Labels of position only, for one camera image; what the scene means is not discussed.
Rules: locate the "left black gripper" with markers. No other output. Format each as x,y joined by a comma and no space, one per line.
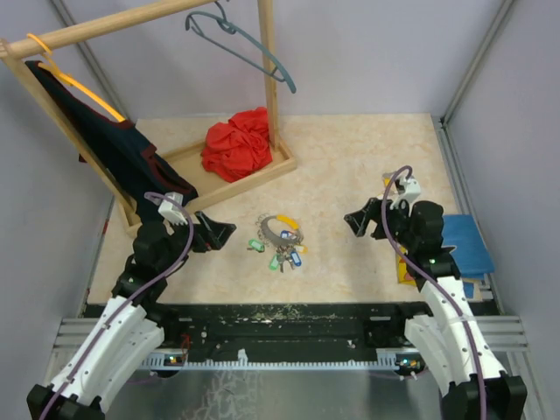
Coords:
219,234

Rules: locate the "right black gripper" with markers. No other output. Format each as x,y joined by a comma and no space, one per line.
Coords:
359,220

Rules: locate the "red crumpled cloth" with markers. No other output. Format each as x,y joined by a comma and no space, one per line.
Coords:
239,147

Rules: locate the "blue folded cloth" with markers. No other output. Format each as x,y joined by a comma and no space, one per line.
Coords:
462,236

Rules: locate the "dark navy garment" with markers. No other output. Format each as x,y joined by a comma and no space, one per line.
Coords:
128,155

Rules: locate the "wooden clothes rack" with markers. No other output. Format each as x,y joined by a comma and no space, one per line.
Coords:
213,189

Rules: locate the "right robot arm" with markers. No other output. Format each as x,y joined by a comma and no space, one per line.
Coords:
472,382

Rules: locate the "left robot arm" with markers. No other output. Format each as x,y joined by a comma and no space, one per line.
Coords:
133,323

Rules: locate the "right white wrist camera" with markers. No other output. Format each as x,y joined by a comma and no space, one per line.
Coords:
405,188

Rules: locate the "green key tag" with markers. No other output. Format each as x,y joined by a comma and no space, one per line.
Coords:
256,245

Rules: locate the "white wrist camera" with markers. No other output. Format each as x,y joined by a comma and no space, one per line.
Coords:
405,188
170,209

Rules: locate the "blue key tag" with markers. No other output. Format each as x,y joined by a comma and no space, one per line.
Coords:
294,259

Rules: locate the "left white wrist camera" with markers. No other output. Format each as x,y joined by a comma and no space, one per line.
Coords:
170,209

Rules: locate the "black base frame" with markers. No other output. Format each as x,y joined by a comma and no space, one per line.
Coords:
285,332

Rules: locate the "yellow clothes hanger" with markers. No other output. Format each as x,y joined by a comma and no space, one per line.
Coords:
67,79

